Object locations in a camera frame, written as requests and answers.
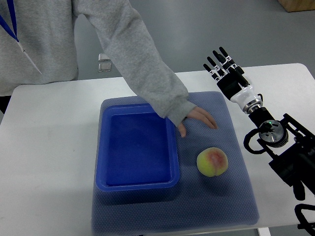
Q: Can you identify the person's bare hand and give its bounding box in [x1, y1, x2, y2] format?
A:
[177, 107, 218, 138]

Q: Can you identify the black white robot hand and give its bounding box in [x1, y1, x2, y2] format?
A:
[203, 47, 263, 114]

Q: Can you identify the yellow red peach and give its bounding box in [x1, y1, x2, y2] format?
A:
[196, 147, 228, 177]

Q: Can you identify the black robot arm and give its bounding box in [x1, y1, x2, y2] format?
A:
[243, 107, 315, 236]

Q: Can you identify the grey sweatshirt forearm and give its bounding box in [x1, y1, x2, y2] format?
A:
[72, 0, 195, 126]

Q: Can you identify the upper floor socket plate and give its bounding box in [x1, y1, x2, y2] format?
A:
[98, 53, 111, 61]

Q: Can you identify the blue plastic tray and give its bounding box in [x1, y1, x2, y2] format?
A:
[95, 104, 180, 193]

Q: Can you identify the blue textured mat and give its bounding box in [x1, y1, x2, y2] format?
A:
[92, 91, 259, 236]

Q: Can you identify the wooden box corner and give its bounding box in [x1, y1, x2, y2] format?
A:
[278, 0, 315, 13]

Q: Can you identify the grey sweatshirt torso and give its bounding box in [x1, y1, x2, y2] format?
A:
[0, 0, 78, 96]

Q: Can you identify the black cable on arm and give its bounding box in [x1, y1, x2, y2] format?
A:
[243, 128, 265, 155]

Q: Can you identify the blue white lanyard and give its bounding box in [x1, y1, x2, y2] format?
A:
[0, 0, 43, 75]

